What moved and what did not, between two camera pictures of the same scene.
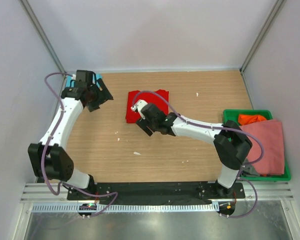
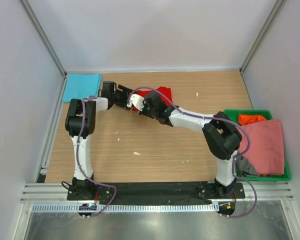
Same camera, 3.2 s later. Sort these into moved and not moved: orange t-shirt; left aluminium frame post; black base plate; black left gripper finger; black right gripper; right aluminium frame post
Moved: black right gripper; black left gripper finger
Not moved: left aluminium frame post; right aluminium frame post; orange t-shirt; black base plate
